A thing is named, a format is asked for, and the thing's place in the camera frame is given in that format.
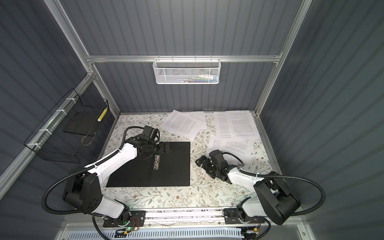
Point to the white wire mesh basket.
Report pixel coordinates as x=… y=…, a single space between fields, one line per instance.
x=166 y=72

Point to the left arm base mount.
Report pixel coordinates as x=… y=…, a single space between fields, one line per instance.
x=128 y=219

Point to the black pad in basket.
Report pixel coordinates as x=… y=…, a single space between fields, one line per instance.
x=84 y=124

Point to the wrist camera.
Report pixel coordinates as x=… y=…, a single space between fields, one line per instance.
x=150 y=134
x=216 y=157

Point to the aluminium front rail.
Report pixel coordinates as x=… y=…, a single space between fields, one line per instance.
x=178 y=218

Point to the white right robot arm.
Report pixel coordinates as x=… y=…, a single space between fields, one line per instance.
x=274 y=199

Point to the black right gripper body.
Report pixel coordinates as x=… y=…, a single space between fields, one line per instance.
x=210 y=168

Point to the printed paper sheet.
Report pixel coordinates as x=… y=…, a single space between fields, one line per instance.
x=200 y=115
x=182 y=124
x=238 y=125
x=243 y=149

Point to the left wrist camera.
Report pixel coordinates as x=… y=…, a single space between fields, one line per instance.
x=150 y=134

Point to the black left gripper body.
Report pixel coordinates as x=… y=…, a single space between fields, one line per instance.
x=154 y=148

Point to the metal folder clip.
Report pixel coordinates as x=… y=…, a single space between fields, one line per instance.
x=156 y=162

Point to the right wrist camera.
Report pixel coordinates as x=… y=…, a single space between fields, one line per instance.
x=216 y=157

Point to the yellow marker pen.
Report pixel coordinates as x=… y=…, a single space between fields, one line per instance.
x=102 y=115

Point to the black file folder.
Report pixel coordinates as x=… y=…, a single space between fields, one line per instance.
x=174 y=170

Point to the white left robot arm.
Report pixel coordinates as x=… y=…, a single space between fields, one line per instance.
x=83 y=190

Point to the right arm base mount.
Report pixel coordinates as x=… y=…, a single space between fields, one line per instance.
x=238 y=216

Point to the white slotted cable duct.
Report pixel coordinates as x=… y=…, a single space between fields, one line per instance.
x=174 y=234

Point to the pens in white basket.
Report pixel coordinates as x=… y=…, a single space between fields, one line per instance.
x=199 y=79

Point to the black wire mesh basket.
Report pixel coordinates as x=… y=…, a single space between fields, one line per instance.
x=48 y=140

